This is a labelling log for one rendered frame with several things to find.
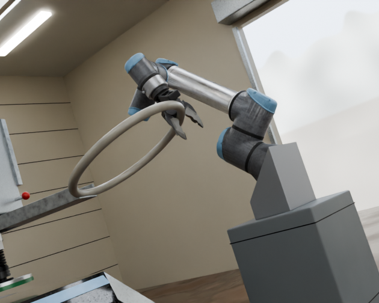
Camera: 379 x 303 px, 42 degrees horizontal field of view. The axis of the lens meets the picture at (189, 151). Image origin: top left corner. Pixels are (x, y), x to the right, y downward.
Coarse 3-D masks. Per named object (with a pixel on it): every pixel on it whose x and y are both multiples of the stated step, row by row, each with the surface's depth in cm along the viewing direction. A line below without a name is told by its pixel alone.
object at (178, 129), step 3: (171, 120) 175; (174, 120) 175; (177, 120) 176; (174, 123) 175; (177, 123) 175; (174, 126) 175; (177, 126) 175; (174, 129) 175; (177, 129) 174; (180, 129) 174; (177, 132) 174; (180, 132) 174; (183, 132) 174; (177, 135) 179; (180, 135) 174; (183, 135) 174; (183, 138) 175
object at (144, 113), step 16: (144, 112) 150; (128, 128) 148; (96, 144) 147; (160, 144) 189; (80, 160) 150; (144, 160) 191; (80, 176) 153; (128, 176) 190; (80, 192) 167; (96, 192) 179
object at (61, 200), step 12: (60, 192) 171; (36, 204) 174; (48, 204) 173; (60, 204) 171; (72, 204) 181; (0, 216) 179; (12, 216) 177; (24, 216) 176; (36, 216) 179; (0, 228) 179; (12, 228) 191
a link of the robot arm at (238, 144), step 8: (232, 128) 214; (240, 128) 210; (224, 136) 214; (232, 136) 212; (240, 136) 210; (248, 136) 209; (256, 136) 210; (224, 144) 213; (232, 144) 211; (240, 144) 210; (248, 144) 209; (224, 152) 214; (232, 152) 211; (240, 152) 209; (248, 152) 207; (224, 160) 217; (232, 160) 212; (240, 160) 209; (240, 168) 213
